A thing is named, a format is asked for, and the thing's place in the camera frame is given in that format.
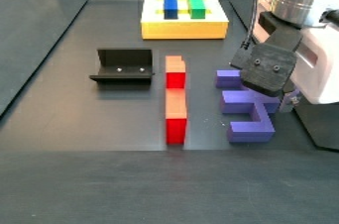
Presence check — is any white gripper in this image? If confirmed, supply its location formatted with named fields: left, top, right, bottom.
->
left=252, top=0, right=339, bottom=114

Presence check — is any purple cross-shaped block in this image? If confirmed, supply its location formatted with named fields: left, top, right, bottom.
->
left=216, top=69, right=279, bottom=143

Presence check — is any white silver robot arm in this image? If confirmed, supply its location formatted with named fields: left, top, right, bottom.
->
left=256, top=0, right=339, bottom=111

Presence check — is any yellow slotted board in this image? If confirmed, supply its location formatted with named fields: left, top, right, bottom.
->
left=140, top=0, right=229, bottom=40

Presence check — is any black angle fixture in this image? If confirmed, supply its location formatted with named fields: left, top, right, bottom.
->
left=89, top=48, right=153, bottom=82

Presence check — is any red stepped block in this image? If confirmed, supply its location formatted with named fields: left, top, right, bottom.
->
left=165, top=56, right=188, bottom=145

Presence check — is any green bar block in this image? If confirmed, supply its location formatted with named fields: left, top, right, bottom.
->
left=187, top=0, right=207, bottom=19

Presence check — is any blue bar block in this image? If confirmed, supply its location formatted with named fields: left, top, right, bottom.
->
left=162, top=0, right=177, bottom=20

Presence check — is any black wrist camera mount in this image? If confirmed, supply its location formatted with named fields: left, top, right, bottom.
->
left=231, top=12, right=301, bottom=97

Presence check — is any black cable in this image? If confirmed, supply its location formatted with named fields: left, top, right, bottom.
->
left=240, top=0, right=259, bottom=51

